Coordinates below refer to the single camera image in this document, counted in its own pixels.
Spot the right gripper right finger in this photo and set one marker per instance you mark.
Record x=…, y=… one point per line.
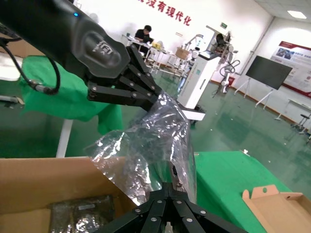
x=189, y=218

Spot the red cabinet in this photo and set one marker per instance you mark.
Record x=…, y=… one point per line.
x=232, y=82

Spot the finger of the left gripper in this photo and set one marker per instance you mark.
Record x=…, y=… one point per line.
x=143, y=77
x=121, y=97

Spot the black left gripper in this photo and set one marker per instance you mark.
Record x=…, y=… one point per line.
x=73, y=36

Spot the bagged graphics card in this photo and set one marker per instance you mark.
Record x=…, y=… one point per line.
x=80, y=216

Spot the clear antistatic plastic bag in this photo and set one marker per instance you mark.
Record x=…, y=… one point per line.
x=158, y=126

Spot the seated person in black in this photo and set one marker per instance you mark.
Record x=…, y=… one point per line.
x=143, y=36

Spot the black screen on white stand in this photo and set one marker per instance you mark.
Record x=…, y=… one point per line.
x=267, y=72

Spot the open brown cardboard box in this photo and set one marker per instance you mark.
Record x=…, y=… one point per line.
x=36, y=184

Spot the black stool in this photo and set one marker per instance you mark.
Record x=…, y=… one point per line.
x=303, y=117

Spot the flat open cardboard carton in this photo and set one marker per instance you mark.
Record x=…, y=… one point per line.
x=279, y=213

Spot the red framed wall poster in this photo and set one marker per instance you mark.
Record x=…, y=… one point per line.
x=294, y=55

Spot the bare green tablecloth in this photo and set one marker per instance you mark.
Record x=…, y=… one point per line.
x=60, y=102

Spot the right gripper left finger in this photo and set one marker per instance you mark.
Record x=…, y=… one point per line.
x=150, y=213

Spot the white desk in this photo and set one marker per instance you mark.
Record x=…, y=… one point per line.
x=298, y=102

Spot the white mobile robot pedestal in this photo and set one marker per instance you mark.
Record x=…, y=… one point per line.
x=199, y=80

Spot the green tablecloth with carton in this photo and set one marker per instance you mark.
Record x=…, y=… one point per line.
x=218, y=189

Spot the white pipe workbench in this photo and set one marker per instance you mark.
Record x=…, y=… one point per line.
x=167, y=54

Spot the white table leg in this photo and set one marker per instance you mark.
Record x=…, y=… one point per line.
x=64, y=140

